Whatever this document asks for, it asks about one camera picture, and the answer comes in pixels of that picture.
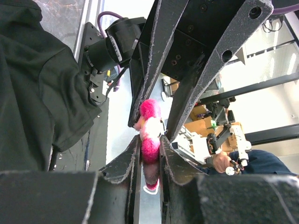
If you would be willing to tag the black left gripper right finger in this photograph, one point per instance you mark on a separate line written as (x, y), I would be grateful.
(189, 196)

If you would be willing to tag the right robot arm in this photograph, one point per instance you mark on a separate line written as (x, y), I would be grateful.
(118, 46)

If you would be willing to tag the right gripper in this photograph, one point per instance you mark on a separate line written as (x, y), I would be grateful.
(189, 42)

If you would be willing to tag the black t-shirt garment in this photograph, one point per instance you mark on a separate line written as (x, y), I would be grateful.
(44, 103)

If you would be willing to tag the pink white flower brooch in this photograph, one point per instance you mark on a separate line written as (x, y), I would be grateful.
(150, 128)

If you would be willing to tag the person hand in background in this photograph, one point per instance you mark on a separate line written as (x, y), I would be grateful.
(221, 161)

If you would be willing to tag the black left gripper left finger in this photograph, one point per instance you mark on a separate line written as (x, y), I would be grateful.
(108, 196)

